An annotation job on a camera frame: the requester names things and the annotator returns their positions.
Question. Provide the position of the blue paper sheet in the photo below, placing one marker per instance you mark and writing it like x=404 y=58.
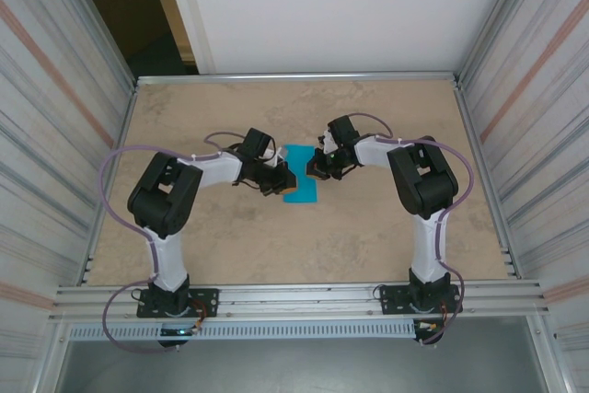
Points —
x=301 y=153

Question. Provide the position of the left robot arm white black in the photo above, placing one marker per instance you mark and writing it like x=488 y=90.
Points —
x=172 y=259

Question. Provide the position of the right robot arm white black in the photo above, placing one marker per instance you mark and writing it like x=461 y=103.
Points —
x=425 y=255

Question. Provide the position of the grey metal sheet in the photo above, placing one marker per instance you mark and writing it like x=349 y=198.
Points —
x=294 y=365

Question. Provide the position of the small left controller board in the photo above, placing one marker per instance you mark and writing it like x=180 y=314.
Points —
x=179 y=332

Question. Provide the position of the small controller board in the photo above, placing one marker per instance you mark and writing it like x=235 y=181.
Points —
x=179 y=332
x=428 y=326

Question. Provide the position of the small right controller board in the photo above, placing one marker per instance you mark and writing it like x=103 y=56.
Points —
x=428 y=326

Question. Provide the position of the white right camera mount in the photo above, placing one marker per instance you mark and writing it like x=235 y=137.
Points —
x=329 y=140

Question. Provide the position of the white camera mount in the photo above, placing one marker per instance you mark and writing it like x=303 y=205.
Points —
x=277 y=158
x=329 y=140

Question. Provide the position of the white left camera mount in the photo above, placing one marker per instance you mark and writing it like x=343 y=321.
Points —
x=277 y=158

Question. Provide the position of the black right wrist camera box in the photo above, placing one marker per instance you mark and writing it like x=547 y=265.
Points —
x=345 y=130

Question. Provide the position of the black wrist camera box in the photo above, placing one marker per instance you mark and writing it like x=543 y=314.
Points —
x=345 y=130
x=257 y=142

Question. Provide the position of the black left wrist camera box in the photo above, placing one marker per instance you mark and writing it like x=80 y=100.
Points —
x=257 y=142

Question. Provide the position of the wide aluminium frame rail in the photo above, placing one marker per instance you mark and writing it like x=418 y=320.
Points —
x=294 y=292

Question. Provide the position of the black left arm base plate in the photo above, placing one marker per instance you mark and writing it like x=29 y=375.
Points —
x=207 y=303

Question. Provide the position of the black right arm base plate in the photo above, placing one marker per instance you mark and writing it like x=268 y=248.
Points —
x=391 y=301

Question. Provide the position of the beige door frame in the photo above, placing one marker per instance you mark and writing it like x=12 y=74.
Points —
x=172 y=11

